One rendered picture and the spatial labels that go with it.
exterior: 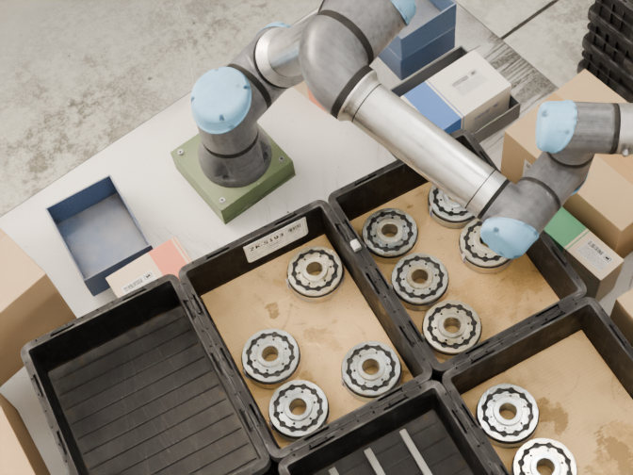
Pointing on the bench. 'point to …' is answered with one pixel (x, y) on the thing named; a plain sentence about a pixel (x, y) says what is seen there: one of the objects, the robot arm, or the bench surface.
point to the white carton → (462, 95)
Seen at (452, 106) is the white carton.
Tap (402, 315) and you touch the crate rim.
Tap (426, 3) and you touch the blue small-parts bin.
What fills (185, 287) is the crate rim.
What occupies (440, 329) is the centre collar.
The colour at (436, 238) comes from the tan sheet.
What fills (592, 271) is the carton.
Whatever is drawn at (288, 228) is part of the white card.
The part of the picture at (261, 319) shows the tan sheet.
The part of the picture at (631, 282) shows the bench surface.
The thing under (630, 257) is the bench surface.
